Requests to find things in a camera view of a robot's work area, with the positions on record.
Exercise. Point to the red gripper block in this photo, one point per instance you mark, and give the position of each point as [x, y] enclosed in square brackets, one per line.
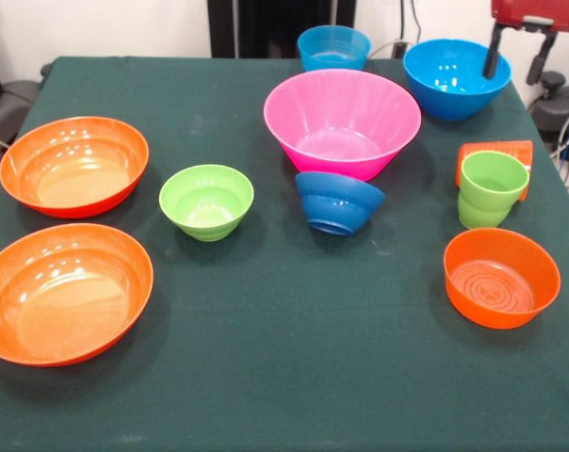
[539, 11]

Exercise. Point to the orange cup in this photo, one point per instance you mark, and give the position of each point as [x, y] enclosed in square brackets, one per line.
[515, 148]

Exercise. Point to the green cup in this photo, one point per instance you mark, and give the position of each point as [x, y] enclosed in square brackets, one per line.
[482, 207]

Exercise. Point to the small light blue bowl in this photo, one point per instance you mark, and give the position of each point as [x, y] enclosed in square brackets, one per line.
[334, 47]

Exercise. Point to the large pink bowl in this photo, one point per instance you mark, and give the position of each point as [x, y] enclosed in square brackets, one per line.
[331, 160]

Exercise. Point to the dark blue bowl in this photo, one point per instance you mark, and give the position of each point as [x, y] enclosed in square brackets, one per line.
[336, 202]

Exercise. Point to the dark grey floor base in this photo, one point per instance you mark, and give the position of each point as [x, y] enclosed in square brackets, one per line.
[11, 103]
[562, 108]

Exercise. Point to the large light blue bowl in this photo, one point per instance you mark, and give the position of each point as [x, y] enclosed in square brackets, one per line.
[454, 101]

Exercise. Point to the small orange bowl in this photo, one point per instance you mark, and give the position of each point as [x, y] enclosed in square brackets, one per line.
[501, 320]

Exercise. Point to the dark green tablecloth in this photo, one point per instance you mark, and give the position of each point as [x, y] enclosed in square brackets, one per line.
[284, 306]

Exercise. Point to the green bowl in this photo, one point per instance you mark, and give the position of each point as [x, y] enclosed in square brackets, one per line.
[204, 221]

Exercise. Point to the large orange bowl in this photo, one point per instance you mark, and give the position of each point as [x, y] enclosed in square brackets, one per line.
[72, 188]
[53, 306]

